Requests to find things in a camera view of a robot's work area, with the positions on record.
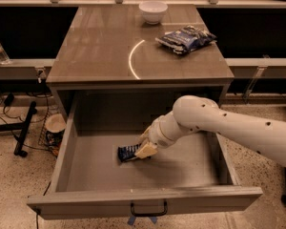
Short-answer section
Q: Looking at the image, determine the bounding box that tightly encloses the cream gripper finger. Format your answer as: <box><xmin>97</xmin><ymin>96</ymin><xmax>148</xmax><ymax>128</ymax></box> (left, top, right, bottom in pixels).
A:
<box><xmin>135</xmin><ymin>141</ymin><xmax>157</xmax><ymax>159</ymax></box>
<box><xmin>138</xmin><ymin>126</ymin><xmax>151</xmax><ymax>143</ymax></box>

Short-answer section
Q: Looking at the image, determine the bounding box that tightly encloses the blue rxbar blueberry bar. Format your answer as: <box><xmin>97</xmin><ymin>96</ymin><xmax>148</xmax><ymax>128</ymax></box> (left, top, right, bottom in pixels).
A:
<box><xmin>117</xmin><ymin>144</ymin><xmax>140</xmax><ymax>162</ymax></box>

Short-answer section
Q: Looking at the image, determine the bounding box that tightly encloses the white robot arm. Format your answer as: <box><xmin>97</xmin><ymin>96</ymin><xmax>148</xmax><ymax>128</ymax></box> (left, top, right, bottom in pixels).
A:
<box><xmin>135</xmin><ymin>95</ymin><xmax>286</xmax><ymax>167</ymax></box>

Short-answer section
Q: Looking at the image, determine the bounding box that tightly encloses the open grey top drawer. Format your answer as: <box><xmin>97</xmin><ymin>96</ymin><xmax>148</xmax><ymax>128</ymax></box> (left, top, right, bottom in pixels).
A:
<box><xmin>28</xmin><ymin>91</ymin><xmax>262</xmax><ymax>219</ymax></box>

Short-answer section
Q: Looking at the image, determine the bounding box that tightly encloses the paper cup on floor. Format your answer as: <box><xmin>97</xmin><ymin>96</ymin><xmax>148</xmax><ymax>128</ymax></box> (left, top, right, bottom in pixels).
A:
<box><xmin>45</xmin><ymin>114</ymin><xmax>66</xmax><ymax>147</ymax></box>

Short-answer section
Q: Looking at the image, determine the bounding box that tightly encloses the blue chip bag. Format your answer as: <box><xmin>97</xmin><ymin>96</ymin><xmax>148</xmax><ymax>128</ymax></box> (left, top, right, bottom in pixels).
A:
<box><xmin>155</xmin><ymin>25</ymin><xmax>216</xmax><ymax>55</ymax></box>

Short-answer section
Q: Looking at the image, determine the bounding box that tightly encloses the white ceramic bowl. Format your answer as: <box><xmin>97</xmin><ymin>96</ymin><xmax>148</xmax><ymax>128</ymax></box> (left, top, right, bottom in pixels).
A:
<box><xmin>139</xmin><ymin>1</ymin><xmax>168</xmax><ymax>25</ymax></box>

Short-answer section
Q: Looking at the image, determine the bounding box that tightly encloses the black stand leg left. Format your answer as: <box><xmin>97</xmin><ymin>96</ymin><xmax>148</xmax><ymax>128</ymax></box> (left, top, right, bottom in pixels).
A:
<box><xmin>0</xmin><ymin>101</ymin><xmax>37</xmax><ymax>157</ymax></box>

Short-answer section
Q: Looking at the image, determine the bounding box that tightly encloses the black drawer handle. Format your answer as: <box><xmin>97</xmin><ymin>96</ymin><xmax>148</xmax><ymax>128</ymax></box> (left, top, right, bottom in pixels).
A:
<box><xmin>130</xmin><ymin>200</ymin><xmax>168</xmax><ymax>218</ymax></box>

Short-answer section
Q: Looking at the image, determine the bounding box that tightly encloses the metal rail bracket right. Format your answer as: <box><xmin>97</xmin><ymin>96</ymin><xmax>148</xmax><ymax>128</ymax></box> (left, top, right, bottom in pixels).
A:
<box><xmin>242</xmin><ymin>63</ymin><xmax>268</xmax><ymax>103</ymax></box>

